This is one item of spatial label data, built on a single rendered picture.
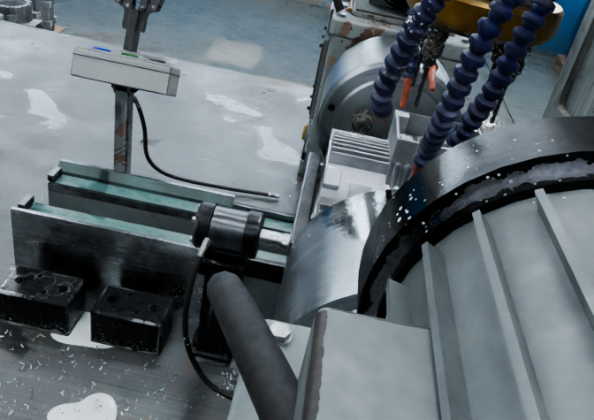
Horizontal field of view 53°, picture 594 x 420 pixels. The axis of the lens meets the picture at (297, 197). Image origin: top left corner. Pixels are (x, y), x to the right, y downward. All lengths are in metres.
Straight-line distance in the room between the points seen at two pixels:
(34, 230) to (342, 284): 0.55
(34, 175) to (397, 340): 1.11
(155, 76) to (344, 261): 0.63
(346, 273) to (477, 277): 0.30
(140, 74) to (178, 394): 0.53
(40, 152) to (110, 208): 0.38
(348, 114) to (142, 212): 0.38
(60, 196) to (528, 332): 0.90
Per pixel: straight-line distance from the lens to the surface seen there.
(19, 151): 1.35
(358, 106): 1.02
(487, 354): 0.19
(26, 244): 0.95
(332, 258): 0.54
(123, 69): 1.08
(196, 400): 0.83
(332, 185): 0.76
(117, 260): 0.90
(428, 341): 0.20
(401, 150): 0.77
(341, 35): 1.22
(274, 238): 0.74
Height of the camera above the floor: 1.44
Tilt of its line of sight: 31 degrees down
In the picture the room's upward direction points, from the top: 12 degrees clockwise
